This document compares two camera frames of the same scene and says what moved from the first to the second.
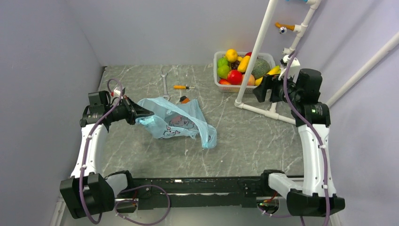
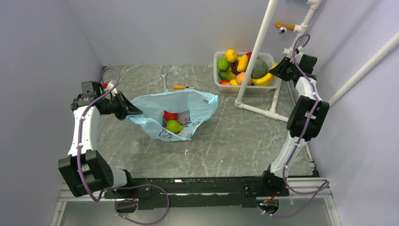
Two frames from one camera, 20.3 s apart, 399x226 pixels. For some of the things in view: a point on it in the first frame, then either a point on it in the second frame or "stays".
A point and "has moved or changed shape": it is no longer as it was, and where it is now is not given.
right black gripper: (260, 91) → (279, 71)
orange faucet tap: (283, 28) stays
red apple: (235, 77) → (168, 116)
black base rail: (188, 193) stays
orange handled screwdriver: (182, 87) stays
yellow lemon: (231, 55) stays
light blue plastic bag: (185, 119) has moved or changed shape
